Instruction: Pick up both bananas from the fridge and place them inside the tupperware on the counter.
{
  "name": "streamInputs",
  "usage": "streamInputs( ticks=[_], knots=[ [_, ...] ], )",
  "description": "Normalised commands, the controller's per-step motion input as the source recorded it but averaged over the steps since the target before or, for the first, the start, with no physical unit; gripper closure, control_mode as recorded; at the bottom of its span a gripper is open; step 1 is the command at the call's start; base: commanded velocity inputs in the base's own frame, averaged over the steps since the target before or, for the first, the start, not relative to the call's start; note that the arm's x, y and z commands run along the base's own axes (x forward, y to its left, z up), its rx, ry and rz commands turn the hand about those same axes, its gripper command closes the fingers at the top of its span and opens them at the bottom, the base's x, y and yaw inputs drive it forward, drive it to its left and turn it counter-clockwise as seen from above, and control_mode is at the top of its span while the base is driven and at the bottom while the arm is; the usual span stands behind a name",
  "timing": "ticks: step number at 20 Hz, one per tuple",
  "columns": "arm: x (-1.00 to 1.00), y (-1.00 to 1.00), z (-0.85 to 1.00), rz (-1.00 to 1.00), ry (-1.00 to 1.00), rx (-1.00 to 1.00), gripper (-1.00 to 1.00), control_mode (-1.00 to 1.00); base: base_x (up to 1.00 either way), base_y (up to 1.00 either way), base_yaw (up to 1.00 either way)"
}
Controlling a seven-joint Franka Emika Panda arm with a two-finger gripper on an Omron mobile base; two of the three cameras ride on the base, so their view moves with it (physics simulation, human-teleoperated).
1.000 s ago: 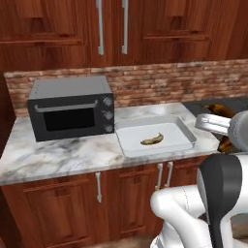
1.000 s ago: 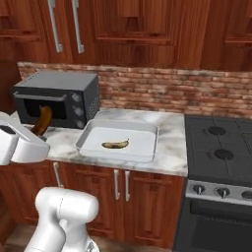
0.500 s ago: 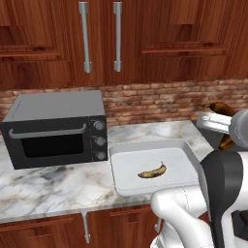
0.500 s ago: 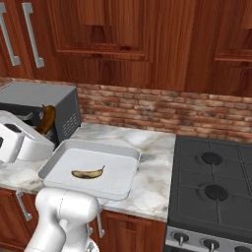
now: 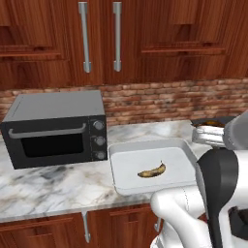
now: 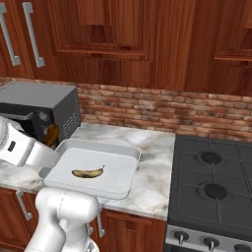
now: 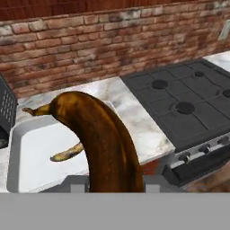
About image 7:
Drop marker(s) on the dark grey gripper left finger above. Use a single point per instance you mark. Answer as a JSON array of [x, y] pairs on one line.
[[77, 187]]

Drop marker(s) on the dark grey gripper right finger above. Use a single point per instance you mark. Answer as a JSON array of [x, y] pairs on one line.
[[153, 187]]

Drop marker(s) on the brown overripe banana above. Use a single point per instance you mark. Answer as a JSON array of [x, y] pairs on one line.
[[104, 140]]

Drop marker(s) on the white tupperware container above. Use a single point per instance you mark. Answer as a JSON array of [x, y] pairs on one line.
[[36, 149]]

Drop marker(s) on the red-brown base cupboard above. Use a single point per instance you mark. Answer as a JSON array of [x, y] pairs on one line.
[[149, 167]]

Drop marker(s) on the yellow spotted banana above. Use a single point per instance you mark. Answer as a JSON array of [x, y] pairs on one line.
[[66, 154]]

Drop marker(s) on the dark stove knob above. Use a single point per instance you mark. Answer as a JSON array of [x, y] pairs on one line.
[[184, 157], [205, 148], [223, 140]]

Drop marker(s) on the black oven door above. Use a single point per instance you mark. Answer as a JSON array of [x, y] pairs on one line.
[[197, 167]]

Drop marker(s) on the dark grey gas stove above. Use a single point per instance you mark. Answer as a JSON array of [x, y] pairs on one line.
[[185, 101]]

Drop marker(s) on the dark grey perforated rack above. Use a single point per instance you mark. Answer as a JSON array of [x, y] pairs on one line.
[[6, 107]]

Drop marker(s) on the pale wall socket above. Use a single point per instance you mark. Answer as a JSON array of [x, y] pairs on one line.
[[224, 30]]

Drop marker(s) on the dark wooden wall cupboard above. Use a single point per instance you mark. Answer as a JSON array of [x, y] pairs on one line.
[[90, 6]]

